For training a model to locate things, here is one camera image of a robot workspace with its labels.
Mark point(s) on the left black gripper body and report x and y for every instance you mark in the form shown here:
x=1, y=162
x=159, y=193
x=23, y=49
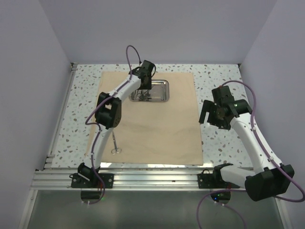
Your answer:
x=148, y=86

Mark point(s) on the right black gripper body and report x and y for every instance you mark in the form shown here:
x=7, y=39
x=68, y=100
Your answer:
x=214, y=118

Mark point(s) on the steel instrument tray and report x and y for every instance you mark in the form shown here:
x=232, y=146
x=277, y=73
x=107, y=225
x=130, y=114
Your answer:
x=159, y=92

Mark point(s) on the steel forceps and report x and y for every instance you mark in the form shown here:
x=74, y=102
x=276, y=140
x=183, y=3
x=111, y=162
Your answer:
x=145, y=96

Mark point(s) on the beige cloth wrap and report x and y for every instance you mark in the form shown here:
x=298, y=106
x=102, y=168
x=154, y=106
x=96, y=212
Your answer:
x=156, y=132

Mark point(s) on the steel surgical scissors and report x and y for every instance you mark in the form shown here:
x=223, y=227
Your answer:
x=116, y=149

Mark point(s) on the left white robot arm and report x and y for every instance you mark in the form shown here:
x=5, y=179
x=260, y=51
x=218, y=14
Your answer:
x=107, y=116

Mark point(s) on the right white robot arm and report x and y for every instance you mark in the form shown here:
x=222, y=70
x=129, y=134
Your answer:
x=270, y=177

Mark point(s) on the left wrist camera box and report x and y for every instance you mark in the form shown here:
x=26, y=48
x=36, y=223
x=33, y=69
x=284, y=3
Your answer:
x=149, y=66

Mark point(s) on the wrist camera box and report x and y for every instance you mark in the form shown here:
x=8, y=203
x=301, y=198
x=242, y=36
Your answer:
x=222, y=95
x=149, y=66

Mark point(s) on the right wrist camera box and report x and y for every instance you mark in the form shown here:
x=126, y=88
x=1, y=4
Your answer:
x=222, y=95

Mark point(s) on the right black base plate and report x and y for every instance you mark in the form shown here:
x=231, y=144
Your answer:
x=207, y=180

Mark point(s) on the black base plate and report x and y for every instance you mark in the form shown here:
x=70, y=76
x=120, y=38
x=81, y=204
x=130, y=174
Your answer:
x=207, y=180
x=85, y=177

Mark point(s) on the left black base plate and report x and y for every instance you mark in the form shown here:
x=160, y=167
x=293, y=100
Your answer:
x=85, y=177

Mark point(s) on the aluminium front rail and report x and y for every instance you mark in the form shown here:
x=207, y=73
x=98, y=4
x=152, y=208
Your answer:
x=147, y=179

